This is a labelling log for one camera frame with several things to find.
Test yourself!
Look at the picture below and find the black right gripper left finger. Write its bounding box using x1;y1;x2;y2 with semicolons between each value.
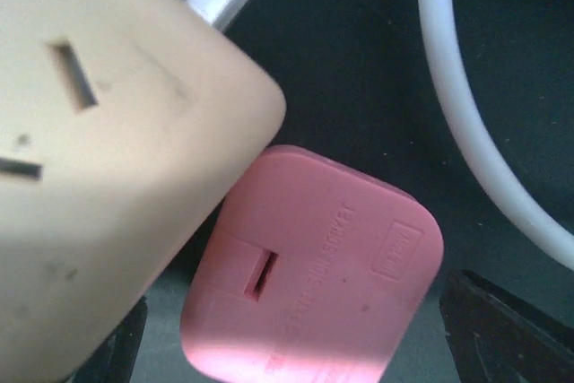
67;297;148;383

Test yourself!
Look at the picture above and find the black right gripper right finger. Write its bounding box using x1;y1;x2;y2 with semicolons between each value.
439;270;573;382

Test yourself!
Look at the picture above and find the pink plug adapter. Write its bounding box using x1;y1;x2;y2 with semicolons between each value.
180;145;444;382

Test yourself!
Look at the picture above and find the beige cube plug adapter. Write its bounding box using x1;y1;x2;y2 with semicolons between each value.
1;0;285;382

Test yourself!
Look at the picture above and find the white power strip cable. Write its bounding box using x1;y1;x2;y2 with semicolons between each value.
414;0;574;271

